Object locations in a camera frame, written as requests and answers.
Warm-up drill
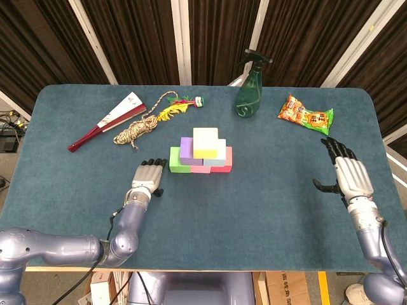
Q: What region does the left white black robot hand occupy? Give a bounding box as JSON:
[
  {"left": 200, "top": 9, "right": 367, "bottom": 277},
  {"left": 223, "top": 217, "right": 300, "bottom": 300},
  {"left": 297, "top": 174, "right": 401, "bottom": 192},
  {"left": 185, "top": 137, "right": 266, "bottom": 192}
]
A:
[{"left": 130, "top": 158, "right": 169, "bottom": 197}]

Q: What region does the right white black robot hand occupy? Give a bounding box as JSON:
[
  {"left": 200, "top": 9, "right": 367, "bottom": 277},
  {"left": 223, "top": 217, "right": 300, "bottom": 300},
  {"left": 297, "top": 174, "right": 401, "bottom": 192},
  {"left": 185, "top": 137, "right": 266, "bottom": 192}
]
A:
[{"left": 312, "top": 136, "right": 375, "bottom": 209}]

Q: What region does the green foam cube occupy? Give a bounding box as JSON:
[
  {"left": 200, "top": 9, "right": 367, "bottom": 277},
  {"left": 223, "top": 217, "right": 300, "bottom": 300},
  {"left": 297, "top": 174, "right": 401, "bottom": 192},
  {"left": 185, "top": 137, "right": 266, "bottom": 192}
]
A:
[{"left": 169, "top": 146, "right": 193, "bottom": 174}]

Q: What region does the purple foam cube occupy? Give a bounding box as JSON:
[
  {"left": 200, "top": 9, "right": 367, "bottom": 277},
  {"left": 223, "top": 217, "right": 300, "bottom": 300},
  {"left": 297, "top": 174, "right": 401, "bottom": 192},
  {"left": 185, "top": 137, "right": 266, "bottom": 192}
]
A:
[{"left": 179, "top": 137, "right": 205, "bottom": 166}]

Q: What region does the yellow foam cube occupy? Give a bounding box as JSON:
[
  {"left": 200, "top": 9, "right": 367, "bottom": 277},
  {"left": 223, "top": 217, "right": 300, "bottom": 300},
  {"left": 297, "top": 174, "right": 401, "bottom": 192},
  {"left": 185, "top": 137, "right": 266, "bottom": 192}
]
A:
[{"left": 192, "top": 126, "right": 220, "bottom": 159}]

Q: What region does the light blue foam cube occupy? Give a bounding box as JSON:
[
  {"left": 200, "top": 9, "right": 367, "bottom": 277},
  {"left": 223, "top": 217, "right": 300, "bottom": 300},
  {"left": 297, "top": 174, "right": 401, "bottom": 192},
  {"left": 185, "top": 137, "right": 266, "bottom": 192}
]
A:
[{"left": 202, "top": 138, "right": 228, "bottom": 167}]

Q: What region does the red foam cube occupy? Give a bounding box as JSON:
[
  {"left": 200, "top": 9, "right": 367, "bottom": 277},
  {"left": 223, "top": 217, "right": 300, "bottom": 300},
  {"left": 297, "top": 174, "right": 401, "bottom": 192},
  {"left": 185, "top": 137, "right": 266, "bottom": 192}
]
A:
[{"left": 209, "top": 146, "right": 233, "bottom": 173}]

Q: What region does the yellow feather shuttlecock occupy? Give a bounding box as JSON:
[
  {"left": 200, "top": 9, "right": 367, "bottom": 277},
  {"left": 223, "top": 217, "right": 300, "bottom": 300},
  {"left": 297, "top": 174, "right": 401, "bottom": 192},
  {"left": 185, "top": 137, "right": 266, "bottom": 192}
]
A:
[{"left": 157, "top": 94, "right": 205, "bottom": 122}]

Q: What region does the red and white folding fan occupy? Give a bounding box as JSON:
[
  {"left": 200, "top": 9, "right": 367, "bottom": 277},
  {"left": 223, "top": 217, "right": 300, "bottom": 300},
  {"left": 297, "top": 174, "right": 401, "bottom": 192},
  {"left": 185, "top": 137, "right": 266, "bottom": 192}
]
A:
[{"left": 67, "top": 91, "right": 148, "bottom": 153}]

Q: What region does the orange green snack bag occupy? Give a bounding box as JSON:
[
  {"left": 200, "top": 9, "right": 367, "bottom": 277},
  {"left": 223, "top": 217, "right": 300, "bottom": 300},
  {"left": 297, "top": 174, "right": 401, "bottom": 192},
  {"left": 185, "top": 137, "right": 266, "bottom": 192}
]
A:
[{"left": 277, "top": 93, "right": 335, "bottom": 137}]

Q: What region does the blue felt table cover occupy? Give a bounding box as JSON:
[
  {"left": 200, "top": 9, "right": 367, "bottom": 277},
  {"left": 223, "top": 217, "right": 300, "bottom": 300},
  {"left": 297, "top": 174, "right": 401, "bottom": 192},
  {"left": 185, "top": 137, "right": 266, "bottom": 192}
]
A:
[{"left": 1, "top": 84, "right": 387, "bottom": 273}]

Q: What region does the white sneaker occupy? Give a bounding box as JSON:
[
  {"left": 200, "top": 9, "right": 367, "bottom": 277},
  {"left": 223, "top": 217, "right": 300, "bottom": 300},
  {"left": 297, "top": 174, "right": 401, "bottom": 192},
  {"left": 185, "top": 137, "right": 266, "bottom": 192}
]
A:
[{"left": 345, "top": 283, "right": 373, "bottom": 305}]

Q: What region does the grey-blue robot torso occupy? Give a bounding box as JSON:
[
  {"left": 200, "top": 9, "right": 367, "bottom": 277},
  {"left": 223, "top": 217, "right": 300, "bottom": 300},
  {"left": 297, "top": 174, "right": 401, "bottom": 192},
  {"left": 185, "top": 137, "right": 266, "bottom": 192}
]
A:
[{"left": 127, "top": 271, "right": 255, "bottom": 305}]

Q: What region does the white cardboard box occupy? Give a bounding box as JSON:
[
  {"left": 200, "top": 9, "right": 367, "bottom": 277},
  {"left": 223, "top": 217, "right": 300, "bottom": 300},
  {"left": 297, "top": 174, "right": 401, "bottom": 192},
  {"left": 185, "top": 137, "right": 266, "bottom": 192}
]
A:
[{"left": 90, "top": 272, "right": 112, "bottom": 305}]

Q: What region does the brown cardboard box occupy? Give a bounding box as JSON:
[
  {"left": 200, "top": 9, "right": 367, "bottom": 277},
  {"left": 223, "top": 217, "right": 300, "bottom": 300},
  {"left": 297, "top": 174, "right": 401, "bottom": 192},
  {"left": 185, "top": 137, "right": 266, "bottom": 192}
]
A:
[{"left": 265, "top": 271, "right": 311, "bottom": 305}]

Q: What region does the green plastic spray bottle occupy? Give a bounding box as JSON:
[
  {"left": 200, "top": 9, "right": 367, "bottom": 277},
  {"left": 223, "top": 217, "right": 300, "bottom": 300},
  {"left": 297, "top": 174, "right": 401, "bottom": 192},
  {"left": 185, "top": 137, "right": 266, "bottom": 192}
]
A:
[{"left": 234, "top": 49, "right": 273, "bottom": 119}]

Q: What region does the dark brown curtain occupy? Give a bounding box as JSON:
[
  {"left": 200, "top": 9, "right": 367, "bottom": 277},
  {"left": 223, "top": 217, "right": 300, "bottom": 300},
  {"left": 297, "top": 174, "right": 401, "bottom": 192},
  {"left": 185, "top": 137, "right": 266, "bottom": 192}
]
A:
[{"left": 0, "top": 0, "right": 407, "bottom": 159}]

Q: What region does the beige braided rope bundle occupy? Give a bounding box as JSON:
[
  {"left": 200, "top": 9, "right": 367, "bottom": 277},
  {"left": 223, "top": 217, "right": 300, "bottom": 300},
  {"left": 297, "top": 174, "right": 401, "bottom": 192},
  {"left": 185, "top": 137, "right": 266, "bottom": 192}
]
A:
[{"left": 113, "top": 90, "right": 179, "bottom": 151}]

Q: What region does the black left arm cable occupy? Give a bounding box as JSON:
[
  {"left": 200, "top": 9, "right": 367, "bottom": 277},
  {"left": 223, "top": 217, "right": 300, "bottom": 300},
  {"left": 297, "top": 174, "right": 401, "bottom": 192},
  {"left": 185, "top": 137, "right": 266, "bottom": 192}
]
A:
[{"left": 50, "top": 206, "right": 128, "bottom": 305}]

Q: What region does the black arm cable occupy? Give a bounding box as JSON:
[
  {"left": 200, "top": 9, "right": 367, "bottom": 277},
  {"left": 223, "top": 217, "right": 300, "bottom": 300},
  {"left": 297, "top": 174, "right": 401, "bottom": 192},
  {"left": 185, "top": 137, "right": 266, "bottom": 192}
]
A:
[
  {"left": 380, "top": 220, "right": 407, "bottom": 290},
  {"left": 50, "top": 206, "right": 128, "bottom": 305}
]

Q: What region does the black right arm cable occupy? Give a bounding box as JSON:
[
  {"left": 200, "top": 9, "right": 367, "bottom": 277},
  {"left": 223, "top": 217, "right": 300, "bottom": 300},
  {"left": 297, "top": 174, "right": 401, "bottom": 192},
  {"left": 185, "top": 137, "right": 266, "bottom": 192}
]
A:
[{"left": 380, "top": 220, "right": 407, "bottom": 290}]

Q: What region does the white partition frame post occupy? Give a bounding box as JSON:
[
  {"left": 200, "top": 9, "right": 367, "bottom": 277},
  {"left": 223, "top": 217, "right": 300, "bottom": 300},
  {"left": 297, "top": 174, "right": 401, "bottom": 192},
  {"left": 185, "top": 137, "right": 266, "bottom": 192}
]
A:
[
  {"left": 227, "top": 0, "right": 271, "bottom": 87},
  {"left": 170, "top": 0, "right": 193, "bottom": 86},
  {"left": 68, "top": 0, "right": 119, "bottom": 86},
  {"left": 321, "top": 0, "right": 391, "bottom": 88}
]

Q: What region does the black electronics with cables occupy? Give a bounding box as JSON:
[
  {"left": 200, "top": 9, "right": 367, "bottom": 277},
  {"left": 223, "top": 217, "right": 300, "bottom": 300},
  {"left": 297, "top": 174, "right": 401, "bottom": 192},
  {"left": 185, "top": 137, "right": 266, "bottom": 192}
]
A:
[{"left": 0, "top": 110, "right": 28, "bottom": 154}]

